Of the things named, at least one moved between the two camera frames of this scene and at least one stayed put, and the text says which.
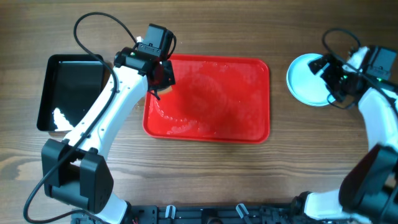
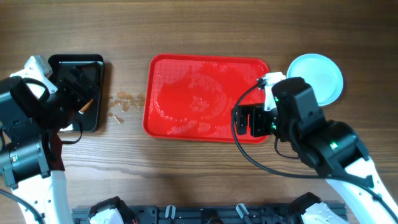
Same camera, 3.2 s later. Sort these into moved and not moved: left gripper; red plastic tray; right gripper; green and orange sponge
Moved: right gripper; green and orange sponge; left gripper
Not moved: red plastic tray
